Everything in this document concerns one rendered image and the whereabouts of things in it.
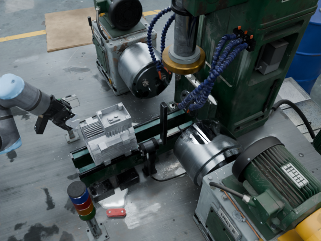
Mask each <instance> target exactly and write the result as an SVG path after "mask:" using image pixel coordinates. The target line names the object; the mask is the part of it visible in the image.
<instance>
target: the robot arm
mask: <svg viewBox="0 0 321 241"><path fill-rule="evenodd" d="M65 102H66V103H65ZM15 106H17V107H19V108H21V109H23V110H25V111H27V112H29V113H31V114H33V115H35V116H38V118H37V121H36V124H35V126H34V130H35V131H36V134H43V132H44V130H45V127H46V125H47V122H48V120H50V121H52V123H53V124H55V125H56V126H59V127H60V128H62V129H64V130H66V131H73V130H77V129H78V127H77V125H78V124H79V122H80V120H79V119H77V120H76V118H77V116H78V115H77V114H76V113H72V111H71V109H72V107H71V106H70V103H68V102H67V101H65V100H64V99H62V98H61V99H60V100H57V99H56V98H55V96H54V95H52V94H51V95H50V96H49V95H48V94H46V93H44V92H43V91H41V90H39V89H38V88H36V87H34V86H33V85H31V84H29V83H28V82H26V81H24V80H23V79H22V78H21V77H19V76H16V75H14V74H5V75H3V76H2V77H0V155H1V154H4V153H7V152H10V151H12V150H15V149H17V148H19V147H20V146H21V145H22V142H21V136H20V135H19V132H18V129H17V126H16V123H15V120H14V117H13V114H12V111H11V108H12V107H15Z"/></svg>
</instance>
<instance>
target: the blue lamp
mask: <svg viewBox="0 0 321 241"><path fill-rule="evenodd" d="M88 197H89V192H88V190H87V188H86V191H85V193H84V194H83V195H82V196H81V197H79V198H72V197H70V199H71V201H72V202H73V203H74V204H77V205H79V204H83V203H84V202H86V201H87V199H88Z"/></svg>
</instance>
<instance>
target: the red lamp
mask: <svg viewBox="0 0 321 241"><path fill-rule="evenodd" d="M90 204H91V197H90V195H89V197H88V199H87V201H86V202H84V203H83V204H79V205H77V204H74V203H73V205H74V207H75V208H76V209H77V210H84V209H86V208H88V207H89V206H90Z"/></svg>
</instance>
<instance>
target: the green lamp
mask: <svg viewBox="0 0 321 241"><path fill-rule="evenodd" d="M95 211H96V210H95V207H93V210H92V211H91V213H89V214H88V215H85V216H82V215H80V214H79V217H80V218H81V219H83V220H89V219H91V218H92V217H93V216H94V214H95Z"/></svg>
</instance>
